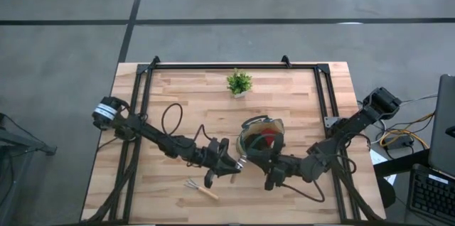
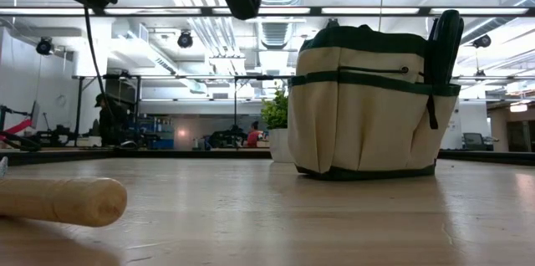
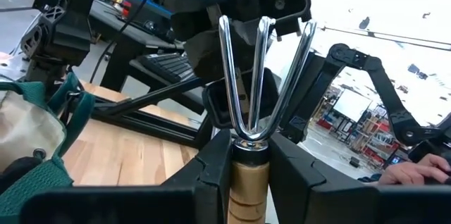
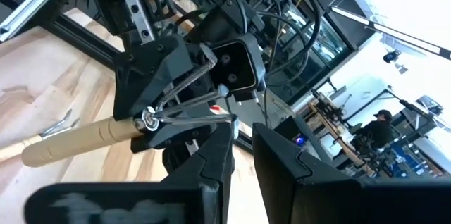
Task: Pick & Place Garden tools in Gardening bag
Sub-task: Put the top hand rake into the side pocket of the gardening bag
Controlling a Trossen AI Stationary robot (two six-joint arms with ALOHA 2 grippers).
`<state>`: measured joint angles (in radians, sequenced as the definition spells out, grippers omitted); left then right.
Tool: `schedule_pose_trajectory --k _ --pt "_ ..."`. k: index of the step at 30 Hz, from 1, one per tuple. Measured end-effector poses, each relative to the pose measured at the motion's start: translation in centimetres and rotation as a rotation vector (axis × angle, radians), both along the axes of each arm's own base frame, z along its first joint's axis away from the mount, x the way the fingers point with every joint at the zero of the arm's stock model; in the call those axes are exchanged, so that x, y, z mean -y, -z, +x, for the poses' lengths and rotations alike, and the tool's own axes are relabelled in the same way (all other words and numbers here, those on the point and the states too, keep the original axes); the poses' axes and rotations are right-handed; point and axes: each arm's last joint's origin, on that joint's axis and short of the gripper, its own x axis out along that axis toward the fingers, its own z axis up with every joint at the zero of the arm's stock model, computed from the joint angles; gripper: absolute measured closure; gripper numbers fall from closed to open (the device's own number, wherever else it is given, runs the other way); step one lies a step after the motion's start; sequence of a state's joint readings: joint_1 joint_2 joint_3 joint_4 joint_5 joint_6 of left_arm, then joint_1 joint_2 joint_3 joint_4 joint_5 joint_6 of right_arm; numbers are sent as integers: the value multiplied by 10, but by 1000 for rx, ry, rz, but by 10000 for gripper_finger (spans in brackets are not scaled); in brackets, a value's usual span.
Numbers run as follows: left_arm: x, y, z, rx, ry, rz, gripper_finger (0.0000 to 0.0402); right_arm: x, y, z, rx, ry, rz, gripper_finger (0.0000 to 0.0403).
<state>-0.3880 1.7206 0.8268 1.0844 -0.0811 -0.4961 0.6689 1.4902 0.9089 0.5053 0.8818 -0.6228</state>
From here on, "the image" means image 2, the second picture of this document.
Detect beige green canvas gardening bag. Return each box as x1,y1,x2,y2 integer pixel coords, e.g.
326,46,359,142
287,23,462,182

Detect green plant in white pot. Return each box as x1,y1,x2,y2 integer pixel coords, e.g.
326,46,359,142
261,85,294,163

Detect person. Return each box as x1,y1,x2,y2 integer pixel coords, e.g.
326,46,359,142
246,120,264,149
94,92,126,148

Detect blue storage bins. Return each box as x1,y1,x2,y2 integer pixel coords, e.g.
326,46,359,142
140,117,176,150

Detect dark green pruning shears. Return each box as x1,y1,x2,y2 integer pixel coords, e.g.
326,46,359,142
424,9,465,87

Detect white pillar with icons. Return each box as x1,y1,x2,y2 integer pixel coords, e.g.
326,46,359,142
441,100,491,151

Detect red black background machine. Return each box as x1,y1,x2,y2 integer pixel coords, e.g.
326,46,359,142
0,100,43,153

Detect grey office chair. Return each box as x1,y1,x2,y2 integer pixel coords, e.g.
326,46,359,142
461,131,495,152

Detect black ceiling camera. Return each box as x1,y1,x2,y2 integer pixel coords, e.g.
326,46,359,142
176,29,195,49
35,36,54,56
471,33,492,49

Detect black background rig frame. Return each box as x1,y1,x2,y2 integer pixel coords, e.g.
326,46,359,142
73,73,293,150

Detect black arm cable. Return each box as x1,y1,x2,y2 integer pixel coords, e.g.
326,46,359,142
82,5,116,116

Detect three-prong cultivator wooden handle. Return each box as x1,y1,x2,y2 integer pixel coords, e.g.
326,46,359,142
0,176,128,228

